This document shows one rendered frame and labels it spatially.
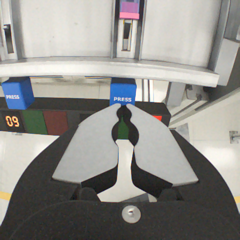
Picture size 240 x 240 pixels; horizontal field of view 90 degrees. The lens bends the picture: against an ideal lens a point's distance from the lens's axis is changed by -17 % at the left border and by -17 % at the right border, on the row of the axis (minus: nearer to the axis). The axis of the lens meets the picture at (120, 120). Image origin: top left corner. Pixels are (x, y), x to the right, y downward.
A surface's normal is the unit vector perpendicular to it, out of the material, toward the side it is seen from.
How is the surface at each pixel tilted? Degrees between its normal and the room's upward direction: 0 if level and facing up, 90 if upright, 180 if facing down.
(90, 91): 0
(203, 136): 0
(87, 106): 45
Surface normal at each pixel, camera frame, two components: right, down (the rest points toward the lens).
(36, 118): 0.00, 0.54
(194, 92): 0.05, -0.22
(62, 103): 0.06, -0.84
